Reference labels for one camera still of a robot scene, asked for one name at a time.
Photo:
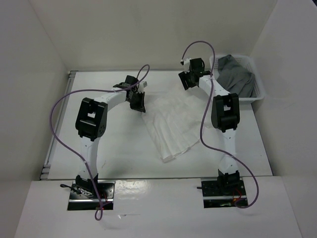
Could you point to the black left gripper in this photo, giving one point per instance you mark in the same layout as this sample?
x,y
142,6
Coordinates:
x,y
139,106

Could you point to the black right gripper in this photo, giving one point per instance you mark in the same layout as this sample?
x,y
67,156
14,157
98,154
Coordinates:
x,y
183,77

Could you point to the white pleated skirt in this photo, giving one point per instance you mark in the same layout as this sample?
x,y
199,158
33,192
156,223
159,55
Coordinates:
x,y
173,120

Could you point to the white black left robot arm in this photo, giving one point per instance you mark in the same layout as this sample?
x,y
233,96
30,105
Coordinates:
x,y
91,125

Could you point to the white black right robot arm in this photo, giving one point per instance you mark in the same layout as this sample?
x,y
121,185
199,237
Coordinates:
x,y
225,117

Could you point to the grey skirt in basket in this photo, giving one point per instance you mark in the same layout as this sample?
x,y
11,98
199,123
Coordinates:
x,y
234,78

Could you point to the white perforated plastic basket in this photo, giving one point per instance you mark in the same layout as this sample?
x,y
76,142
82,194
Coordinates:
x,y
247,63

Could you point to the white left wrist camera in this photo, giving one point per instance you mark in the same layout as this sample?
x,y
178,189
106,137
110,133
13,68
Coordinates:
x,y
141,86

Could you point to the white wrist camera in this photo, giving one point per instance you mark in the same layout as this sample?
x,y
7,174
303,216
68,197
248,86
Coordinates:
x,y
185,61
141,86

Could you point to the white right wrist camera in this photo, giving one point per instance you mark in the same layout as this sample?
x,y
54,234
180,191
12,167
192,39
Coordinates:
x,y
185,61

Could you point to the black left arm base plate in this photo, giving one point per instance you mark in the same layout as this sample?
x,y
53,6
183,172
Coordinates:
x,y
82,200

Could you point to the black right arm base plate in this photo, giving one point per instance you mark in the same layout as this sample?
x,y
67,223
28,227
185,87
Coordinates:
x,y
215,196

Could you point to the grey metal table rail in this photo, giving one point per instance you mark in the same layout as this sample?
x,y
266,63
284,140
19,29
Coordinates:
x,y
63,104

